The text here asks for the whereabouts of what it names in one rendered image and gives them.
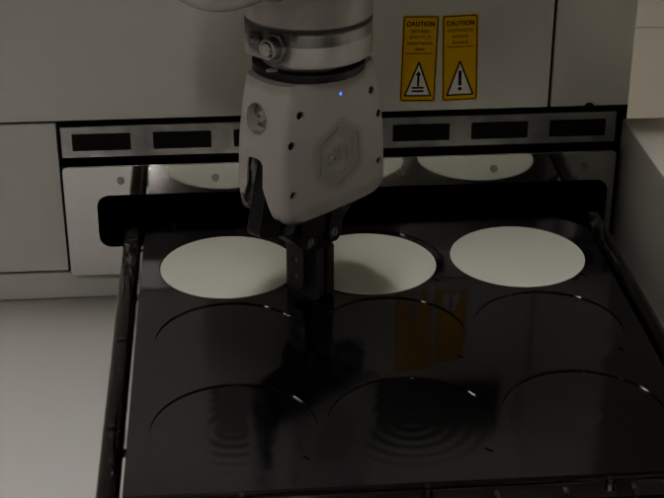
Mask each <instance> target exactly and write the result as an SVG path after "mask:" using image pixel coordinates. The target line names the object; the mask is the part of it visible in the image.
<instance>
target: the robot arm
mask: <svg viewBox="0 0 664 498"><path fill-rule="evenodd" d="M180 1H181V2H183V3H185V4H187V5H188V6H190V7H193V8H196V9H199V10H202V11H208V12H230V11H236V10H240V9H244V42H245V52H246V53H247V54H249V55H252V69H250V70H248V71H247V76H246V82H245V87H244V94H243V101H242V110H241V119H240V132H239V187H240V195H241V200H242V203H243V204H244V206H245V207H247V208H250V213H249V219H248V225H247V230H248V232H249V233H251V234H253V235H255V236H257V237H260V238H262V239H265V238H273V237H279V238H280V239H281V240H284V241H286V242H287V284H288V286H289V288H290V289H292V290H294V291H298V292H300V293H302V294H304V295H306V296H308V297H310V298H312V299H315V300H317V299H319V298H321V297H322V296H323V295H324V294H329V293H331V292H333V290H334V243H333V241H336V240H337V239H338V238H339V237H340V235H341V230H342V221H343V218H344V216H345V214H346V212H347V211H348V209H349V207H350V206H351V205H352V204H353V203H355V202H356V201H357V200H359V199H360V198H363V197H365V196H367V195H368V194H370V193H372V192H373V191H374V190H375V189H376V188H377V187H378V186H379V185H380V183H381V180H382V175H383V134H382V116H381V105H380V96H379V89H378V83H377V78H376V73H375V69H374V62H373V58H372V57H371V56H370V54H371V52H372V50H373V0H180Z"/></svg>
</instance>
